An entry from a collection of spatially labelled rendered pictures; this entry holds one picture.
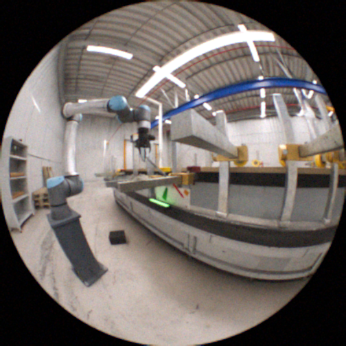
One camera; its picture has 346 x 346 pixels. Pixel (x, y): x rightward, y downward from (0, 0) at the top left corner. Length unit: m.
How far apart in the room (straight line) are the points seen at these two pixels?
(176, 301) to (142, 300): 0.24
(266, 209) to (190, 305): 0.79
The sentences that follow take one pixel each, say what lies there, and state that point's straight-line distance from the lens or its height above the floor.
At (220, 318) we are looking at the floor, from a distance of 0.94.
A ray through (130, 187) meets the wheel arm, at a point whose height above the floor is 0.84.
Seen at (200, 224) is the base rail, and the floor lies 0.65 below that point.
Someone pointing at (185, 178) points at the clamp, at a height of 0.85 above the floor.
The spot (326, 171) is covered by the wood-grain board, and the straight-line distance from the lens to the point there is 0.70.
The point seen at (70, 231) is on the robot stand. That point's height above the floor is 0.51.
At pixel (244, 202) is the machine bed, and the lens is 0.62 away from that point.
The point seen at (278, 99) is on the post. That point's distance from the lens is 0.46.
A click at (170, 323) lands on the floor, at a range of 0.90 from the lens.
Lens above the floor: 0.90
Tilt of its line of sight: 3 degrees down
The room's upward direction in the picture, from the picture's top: 2 degrees counter-clockwise
